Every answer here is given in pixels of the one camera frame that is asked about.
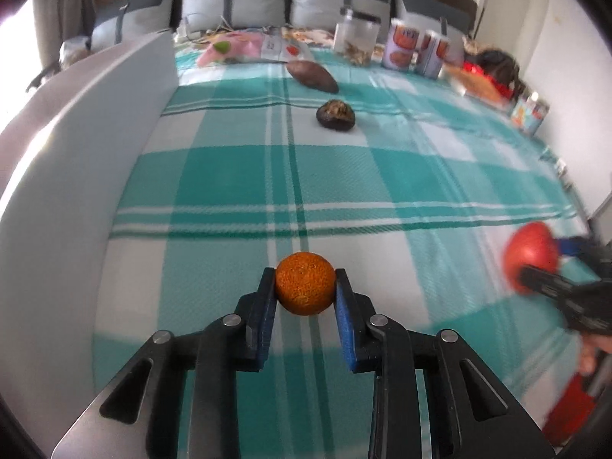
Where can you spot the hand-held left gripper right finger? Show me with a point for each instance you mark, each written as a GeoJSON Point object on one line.
{"type": "Point", "coordinates": [346, 325]}

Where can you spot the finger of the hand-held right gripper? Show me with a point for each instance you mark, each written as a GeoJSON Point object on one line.
{"type": "Point", "coordinates": [540, 278]}
{"type": "Point", "coordinates": [571, 247]}

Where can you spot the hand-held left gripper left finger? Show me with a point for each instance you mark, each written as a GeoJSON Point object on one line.
{"type": "Point", "coordinates": [265, 315]}

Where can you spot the red tomato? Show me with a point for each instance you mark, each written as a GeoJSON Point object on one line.
{"type": "Point", "coordinates": [530, 251]}

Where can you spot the rough orange tangerine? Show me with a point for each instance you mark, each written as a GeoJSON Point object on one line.
{"type": "Point", "coordinates": [305, 284]}

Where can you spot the person's right hand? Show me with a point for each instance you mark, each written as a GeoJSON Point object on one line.
{"type": "Point", "coordinates": [592, 354]}

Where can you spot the green checkered blanket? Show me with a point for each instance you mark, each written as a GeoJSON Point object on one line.
{"type": "Point", "coordinates": [239, 177]}

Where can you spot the brown sweet potato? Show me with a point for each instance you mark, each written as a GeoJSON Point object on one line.
{"type": "Point", "coordinates": [311, 76]}

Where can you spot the white bed side panel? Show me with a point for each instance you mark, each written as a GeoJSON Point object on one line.
{"type": "Point", "coordinates": [86, 129]}

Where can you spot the white snack bag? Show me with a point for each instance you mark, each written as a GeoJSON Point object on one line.
{"type": "Point", "coordinates": [282, 48]}

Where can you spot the pink snack bag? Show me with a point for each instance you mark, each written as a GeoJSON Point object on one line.
{"type": "Point", "coordinates": [224, 51]}

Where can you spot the floral printed cloth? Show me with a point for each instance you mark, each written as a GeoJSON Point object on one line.
{"type": "Point", "coordinates": [311, 37]}

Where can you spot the clear jar with black lid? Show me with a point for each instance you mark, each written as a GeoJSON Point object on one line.
{"type": "Point", "coordinates": [356, 38]}

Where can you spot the clear plastic bag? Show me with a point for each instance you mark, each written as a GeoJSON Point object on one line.
{"type": "Point", "coordinates": [71, 51]}

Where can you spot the grey curtain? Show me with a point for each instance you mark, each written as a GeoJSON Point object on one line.
{"type": "Point", "coordinates": [62, 0]}

